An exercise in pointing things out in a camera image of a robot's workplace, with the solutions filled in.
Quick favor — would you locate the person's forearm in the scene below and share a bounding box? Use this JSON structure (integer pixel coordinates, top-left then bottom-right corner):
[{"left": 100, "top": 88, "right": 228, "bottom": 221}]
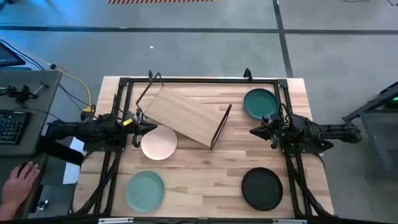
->
[{"left": 0, "top": 202, "right": 15, "bottom": 222}]

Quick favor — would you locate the silver metal bracket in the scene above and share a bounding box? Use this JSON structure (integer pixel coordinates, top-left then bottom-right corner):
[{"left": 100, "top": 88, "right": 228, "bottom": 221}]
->
[
  {"left": 98, "top": 217, "right": 135, "bottom": 224},
  {"left": 272, "top": 218, "right": 308, "bottom": 224}
]

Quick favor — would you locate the grey metal cart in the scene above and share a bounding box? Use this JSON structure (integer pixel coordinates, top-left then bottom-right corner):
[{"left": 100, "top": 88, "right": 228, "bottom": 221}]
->
[{"left": 341, "top": 80, "right": 398, "bottom": 174}]

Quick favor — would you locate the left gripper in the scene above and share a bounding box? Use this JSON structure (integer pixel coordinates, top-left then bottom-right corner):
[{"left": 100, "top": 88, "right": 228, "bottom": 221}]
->
[{"left": 131, "top": 108, "right": 159, "bottom": 149}]

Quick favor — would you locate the grey desk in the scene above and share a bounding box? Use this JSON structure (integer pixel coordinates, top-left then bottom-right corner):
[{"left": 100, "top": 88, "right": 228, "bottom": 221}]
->
[{"left": 0, "top": 69, "right": 63, "bottom": 157}]

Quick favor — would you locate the dark teal plate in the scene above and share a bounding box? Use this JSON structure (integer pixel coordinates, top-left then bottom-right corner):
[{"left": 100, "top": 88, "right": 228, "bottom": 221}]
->
[{"left": 243, "top": 88, "right": 280, "bottom": 121}]

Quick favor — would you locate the person's hand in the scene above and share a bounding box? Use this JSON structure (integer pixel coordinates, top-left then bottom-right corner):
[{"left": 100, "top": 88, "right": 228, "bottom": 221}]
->
[{"left": 1, "top": 161, "right": 42, "bottom": 213}]

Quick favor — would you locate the black plate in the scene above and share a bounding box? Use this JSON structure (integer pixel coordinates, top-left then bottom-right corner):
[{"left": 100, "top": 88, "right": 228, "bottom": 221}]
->
[{"left": 241, "top": 167, "right": 284, "bottom": 212}]

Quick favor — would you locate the beige plate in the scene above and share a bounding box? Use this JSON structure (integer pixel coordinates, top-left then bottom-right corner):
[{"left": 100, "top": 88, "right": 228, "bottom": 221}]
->
[{"left": 141, "top": 124, "right": 178, "bottom": 161}]

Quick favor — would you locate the black cable bundle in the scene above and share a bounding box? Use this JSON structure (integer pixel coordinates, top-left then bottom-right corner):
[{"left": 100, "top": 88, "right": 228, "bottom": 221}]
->
[
  {"left": 73, "top": 151, "right": 123, "bottom": 216},
  {"left": 288, "top": 154, "right": 334, "bottom": 218}
]

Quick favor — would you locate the black metal rig frame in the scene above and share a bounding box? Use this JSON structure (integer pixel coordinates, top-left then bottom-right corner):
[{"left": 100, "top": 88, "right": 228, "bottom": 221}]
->
[{"left": 73, "top": 68, "right": 335, "bottom": 219}]

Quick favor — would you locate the black keyboard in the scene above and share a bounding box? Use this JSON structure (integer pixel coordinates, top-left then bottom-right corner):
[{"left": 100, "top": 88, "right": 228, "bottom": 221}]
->
[{"left": 0, "top": 110, "right": 31, "bottom": 146}]

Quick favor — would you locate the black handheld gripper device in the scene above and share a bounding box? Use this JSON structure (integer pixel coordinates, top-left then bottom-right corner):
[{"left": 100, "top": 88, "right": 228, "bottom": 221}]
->
[{"left": 0, "top": 82, "right": 50, "bottom": 105}]

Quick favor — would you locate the light green plate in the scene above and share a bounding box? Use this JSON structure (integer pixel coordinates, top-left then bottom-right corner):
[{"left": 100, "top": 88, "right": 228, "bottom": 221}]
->
[{"left": 125, "top": 170, "right": 166, "bottom": 214}]

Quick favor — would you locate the black monitor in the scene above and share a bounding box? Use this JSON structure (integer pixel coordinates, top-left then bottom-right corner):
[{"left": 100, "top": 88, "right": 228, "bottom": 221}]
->
[{"left": 0, "top": 41, "right": 27, "bottom": 68}]

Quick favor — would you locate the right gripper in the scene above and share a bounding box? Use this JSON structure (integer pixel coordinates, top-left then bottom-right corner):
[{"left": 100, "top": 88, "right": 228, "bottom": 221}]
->
[{"left": 249, "top": 121, "right": 283, "bottom": 151}]

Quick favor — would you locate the yellow cable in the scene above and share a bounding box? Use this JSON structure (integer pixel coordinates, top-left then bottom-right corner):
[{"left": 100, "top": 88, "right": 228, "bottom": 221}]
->
[{"left": 0, "top": 34, "right": 93, "bottom": 110}]

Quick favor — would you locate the white paper sheet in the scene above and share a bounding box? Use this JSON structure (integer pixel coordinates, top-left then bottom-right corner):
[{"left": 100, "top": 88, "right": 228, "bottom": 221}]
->
[{"left": 62, "top": 136, "right": 85, "bottom": 185}]

